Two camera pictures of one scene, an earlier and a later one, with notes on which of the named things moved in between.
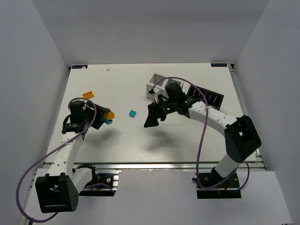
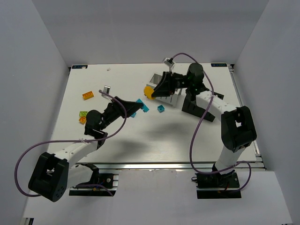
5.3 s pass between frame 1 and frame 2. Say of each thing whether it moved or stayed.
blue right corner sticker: stayed
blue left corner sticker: stayed
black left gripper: moved
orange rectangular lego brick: stayed
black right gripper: moved
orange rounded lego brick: moved
